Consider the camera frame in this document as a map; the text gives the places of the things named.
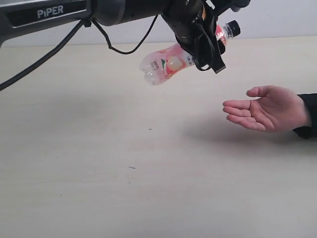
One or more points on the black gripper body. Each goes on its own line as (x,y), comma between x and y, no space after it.
(193,23)

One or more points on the pink peach label bottle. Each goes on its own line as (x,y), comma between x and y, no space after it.
(160,66)

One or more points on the black sleeve forearm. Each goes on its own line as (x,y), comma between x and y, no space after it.
(309,131)

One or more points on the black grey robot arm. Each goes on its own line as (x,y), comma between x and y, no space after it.
(21,17)

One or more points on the person's open hand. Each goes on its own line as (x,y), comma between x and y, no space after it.
(271,109)

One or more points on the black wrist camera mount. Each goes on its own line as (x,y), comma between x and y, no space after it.
(230,5)

